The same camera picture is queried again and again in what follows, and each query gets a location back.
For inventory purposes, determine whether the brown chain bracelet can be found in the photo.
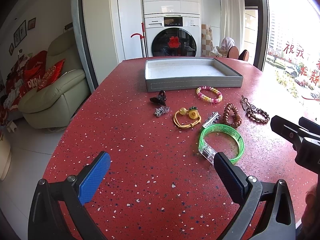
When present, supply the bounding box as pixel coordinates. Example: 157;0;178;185
240;95;271;125

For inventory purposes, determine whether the green translucent bangle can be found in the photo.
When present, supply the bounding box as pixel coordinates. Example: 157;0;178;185
198;124;245;164

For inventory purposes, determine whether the silver star hair clip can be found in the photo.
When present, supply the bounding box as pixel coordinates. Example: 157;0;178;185
202;112;220;129

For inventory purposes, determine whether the black hair claw clip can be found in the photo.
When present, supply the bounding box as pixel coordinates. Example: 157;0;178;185
150;90;167;106

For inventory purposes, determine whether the grey jewelry tray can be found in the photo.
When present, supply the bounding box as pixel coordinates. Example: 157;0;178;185
145;57;244;93

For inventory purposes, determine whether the brown round chair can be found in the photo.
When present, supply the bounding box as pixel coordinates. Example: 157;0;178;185
238;49;249;61
227;46;239;59

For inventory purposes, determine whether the white cloth on chair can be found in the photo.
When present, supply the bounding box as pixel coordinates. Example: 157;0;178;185
209;37;235;57

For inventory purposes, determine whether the cream leather armchair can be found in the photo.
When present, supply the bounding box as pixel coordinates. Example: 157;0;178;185
18;30;91;129

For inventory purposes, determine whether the checkered tote bag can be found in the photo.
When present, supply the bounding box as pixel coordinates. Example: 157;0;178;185
201;24;214;56

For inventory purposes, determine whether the red embroidered cushion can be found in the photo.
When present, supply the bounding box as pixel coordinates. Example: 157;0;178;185
37;59;66;91

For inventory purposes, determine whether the white curtain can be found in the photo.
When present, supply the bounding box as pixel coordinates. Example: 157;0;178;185
220;0;245;50

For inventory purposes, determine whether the white front-load washing machine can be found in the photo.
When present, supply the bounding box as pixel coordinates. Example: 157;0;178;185
144;13;201;57

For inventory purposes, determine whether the brown spiral hair tie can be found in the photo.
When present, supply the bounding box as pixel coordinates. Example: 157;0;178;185
222;103;243;129

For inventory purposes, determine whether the pink yellow spiral hair tie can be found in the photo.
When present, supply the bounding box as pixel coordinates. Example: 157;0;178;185
195;86;223;104

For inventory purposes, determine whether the yellow flower hair tie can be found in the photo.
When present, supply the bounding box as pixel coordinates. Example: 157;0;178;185
172;106;202;130

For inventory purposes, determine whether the red handled mop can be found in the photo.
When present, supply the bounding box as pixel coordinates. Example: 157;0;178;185
130;22;148;57

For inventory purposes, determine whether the small framed wall picture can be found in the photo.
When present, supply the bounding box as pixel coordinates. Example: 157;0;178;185
27;18;36;30

